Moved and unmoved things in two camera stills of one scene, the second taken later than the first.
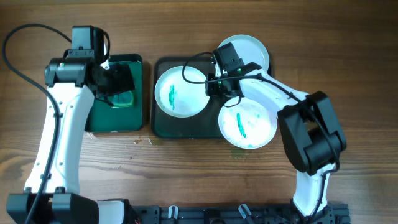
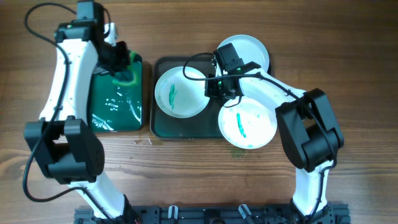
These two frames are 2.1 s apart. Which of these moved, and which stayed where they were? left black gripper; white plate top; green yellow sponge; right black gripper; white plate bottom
Moved: green yellow sponge; left black gripper
Stayed: white plate bottom; white plate top; right black gripper
